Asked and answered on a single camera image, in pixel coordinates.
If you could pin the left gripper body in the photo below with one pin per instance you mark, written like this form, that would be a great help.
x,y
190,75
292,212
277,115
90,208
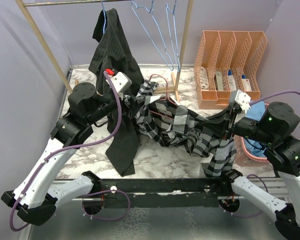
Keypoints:
x,y
127,109

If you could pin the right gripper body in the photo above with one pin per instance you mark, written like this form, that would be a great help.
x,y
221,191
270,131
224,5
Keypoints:
x,y
229,119

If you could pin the light blue shirt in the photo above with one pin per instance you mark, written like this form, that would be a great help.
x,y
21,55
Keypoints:
x,y
254,147

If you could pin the pink wire hanger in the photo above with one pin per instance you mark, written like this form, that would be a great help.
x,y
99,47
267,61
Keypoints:
x,y
165,99

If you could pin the grey plaid shirt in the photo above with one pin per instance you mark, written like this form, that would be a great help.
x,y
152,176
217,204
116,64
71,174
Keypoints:
x,y
184,129

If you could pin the blue wire hanger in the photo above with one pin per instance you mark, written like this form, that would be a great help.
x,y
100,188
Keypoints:
x,y
172,29
147,18

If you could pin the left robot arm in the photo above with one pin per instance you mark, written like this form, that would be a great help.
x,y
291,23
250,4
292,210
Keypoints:
x,y
35,200

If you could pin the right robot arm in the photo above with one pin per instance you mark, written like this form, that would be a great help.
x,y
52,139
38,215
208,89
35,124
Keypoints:
x,y
282,150

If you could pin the black pinstripe shirt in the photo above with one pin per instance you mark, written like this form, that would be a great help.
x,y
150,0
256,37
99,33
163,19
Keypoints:
x,y
113,52

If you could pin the blue hanger of black shirt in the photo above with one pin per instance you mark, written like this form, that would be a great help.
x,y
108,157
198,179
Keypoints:
x,y
104,17

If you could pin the pink laundry basket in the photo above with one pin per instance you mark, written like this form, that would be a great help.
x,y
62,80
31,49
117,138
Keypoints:
x,y
243,158

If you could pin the wooden clothes rack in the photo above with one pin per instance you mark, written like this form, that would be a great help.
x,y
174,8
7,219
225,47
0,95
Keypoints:
x,y
179,52

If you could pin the orange file organizer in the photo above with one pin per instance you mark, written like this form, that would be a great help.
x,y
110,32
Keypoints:
x,y
227,61

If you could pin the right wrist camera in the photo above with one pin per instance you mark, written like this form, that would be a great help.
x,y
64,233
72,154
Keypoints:
x,y
240,98

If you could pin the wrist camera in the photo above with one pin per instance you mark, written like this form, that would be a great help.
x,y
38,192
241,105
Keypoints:
x,y
240,98
120,82

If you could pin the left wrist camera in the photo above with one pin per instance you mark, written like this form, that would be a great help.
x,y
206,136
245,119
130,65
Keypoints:
x,y
120,82

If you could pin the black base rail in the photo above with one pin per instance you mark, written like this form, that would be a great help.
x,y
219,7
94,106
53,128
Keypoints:
x,y
170,193

